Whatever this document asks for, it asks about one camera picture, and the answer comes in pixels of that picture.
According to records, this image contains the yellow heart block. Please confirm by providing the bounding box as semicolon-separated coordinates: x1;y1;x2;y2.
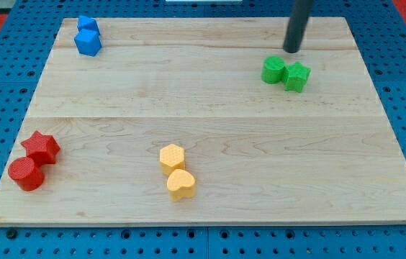
166;169;197;201

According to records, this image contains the light wooden board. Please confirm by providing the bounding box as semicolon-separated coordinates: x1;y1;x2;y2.
0;17;406;227

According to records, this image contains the yellow hexagon block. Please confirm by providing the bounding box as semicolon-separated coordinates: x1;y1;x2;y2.
159;144;185;176

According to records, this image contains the green cylinder block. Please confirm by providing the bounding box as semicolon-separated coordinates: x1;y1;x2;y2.
261;56;285;84

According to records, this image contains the green star block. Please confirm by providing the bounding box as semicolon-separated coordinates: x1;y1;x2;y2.
281;62;311;93

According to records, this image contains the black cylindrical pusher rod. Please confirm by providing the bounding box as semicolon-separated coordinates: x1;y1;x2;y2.
283;0;314;53

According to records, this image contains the blue cube block front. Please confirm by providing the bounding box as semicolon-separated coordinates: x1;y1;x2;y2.
74;29;102;56

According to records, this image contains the blue block rear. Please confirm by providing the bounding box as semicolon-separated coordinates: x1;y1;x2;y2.
77;15;100;35

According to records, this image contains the red star block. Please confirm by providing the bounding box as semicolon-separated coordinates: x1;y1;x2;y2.
21;131;60;167

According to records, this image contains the red cylinder block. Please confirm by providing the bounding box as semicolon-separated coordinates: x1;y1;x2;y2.
8;157;45;191

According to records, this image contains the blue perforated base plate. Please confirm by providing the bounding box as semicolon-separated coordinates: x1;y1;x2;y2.
0;1;406;258

